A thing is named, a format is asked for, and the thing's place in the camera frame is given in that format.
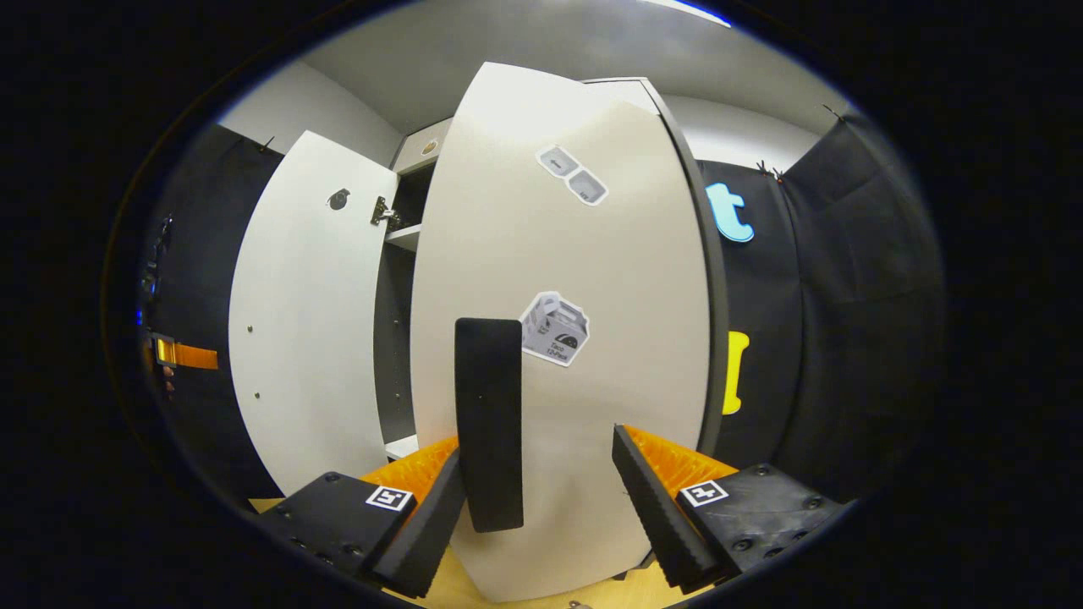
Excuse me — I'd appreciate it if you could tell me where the black backdrop cloth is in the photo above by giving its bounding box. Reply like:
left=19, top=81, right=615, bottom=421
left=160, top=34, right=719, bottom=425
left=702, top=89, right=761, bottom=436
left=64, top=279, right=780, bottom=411
left=135, top=124, right=287, bottom=502
left=696, top=108, right=945, bottom=502

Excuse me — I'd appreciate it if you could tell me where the white shoe cabinet door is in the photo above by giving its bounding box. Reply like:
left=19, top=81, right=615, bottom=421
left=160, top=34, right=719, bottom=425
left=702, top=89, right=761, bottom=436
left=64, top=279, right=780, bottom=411
left=410, top=61, right=731, bottom=604
left=228, top=129, right=401, bottom=497

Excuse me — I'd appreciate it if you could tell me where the black door handle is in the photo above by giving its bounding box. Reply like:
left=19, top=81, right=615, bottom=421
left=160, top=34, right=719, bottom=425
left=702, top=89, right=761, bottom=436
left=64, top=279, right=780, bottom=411
left=454, top=317, right=525, bottom=535

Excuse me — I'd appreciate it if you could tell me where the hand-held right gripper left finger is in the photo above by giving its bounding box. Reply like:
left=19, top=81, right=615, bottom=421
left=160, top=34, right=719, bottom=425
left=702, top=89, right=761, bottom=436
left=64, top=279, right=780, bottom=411
left=254, top=435, right=469, bottom=600

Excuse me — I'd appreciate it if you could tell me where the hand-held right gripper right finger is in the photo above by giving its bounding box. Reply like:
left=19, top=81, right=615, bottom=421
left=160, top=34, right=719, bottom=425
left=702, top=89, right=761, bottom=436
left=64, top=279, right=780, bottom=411
left=611, top=425, right=847, bottom=595

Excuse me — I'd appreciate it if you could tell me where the beige cabinet drawer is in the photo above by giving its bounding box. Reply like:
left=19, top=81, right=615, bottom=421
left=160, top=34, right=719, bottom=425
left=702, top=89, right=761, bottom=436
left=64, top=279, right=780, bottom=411
left=391, top=117, right=454, bottom=176

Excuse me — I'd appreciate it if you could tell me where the dark equipment stand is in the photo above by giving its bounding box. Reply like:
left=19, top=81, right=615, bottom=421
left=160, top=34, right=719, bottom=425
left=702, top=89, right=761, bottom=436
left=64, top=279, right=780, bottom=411
left=135, top=211, right=179, bottom=332

